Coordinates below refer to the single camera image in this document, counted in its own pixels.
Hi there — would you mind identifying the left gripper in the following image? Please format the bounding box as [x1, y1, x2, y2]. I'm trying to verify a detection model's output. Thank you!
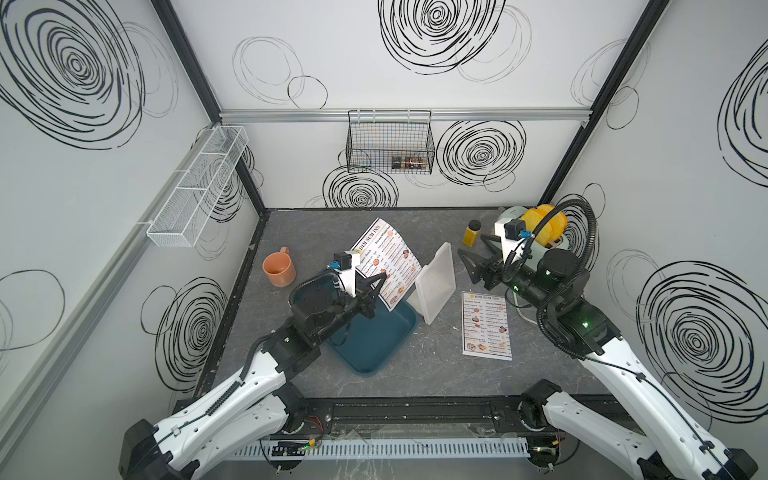
[312, 271, 384, 346]

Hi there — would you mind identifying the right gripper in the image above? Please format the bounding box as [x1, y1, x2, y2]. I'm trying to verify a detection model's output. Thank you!
[458, 232, 553, 318]

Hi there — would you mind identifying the white menu holder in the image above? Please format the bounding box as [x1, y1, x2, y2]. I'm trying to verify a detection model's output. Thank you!
[407, 242, 456, 325]

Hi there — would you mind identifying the new menu sheet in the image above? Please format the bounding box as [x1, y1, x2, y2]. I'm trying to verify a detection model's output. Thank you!
[352, 218, 422, 311]

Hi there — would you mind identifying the old menu sheet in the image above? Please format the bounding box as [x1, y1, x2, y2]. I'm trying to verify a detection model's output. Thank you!
[461, 291, 512, 361]

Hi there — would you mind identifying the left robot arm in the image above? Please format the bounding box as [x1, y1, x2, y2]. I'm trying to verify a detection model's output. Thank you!
[118, 268, 387, 479]

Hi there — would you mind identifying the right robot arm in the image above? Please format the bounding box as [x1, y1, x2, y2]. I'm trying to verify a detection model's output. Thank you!
[458, 249, 758, 479]

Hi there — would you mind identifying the yellow spice jar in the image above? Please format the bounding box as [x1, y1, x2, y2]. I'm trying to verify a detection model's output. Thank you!
[462, 219, 482, 247]

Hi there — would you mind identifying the teal plastic tray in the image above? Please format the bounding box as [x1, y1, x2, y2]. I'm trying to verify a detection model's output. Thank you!
[326, 300, 420, 377]

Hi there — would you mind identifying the mint green toaster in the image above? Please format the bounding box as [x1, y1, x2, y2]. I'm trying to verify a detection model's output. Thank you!
[497, 206, 569, 249]

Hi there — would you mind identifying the front toast slice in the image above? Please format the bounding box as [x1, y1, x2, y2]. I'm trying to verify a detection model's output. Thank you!
[521, 205, 554, 246]

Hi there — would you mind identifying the toast slice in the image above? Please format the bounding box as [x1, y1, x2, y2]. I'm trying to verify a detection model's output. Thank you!
[521, 205, 554, 246]
[538, 204, 568, 243]

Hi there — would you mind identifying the orange mug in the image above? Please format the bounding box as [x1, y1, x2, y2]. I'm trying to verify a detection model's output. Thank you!
[262, 246, 297, 288]

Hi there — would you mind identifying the rear toast slice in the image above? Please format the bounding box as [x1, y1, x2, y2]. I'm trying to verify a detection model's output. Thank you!
[538, 204, 568, 243]

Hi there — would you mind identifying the white mesh shelf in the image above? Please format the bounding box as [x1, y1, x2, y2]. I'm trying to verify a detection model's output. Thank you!
[147, 125, 248, 248]

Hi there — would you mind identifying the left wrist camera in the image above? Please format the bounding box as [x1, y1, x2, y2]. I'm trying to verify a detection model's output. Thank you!
[329, 250, 361, 298]

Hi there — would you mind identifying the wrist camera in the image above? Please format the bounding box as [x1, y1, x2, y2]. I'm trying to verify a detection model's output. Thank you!
[494, 215, 533, 260]
[329, 250, 361, 298]

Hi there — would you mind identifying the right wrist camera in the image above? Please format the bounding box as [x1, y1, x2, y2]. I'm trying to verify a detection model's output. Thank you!
[494, 215, 533, 260]

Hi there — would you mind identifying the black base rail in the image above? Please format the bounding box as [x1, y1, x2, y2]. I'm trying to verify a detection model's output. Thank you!
[272, 395, 535, 439]

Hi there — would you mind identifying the black wire basket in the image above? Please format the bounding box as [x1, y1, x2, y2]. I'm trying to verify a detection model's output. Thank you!
[345, 109, 436, 175]

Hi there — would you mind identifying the white slotted cable duct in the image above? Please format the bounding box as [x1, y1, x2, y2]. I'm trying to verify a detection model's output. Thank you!
[230, 438, 530, 462]

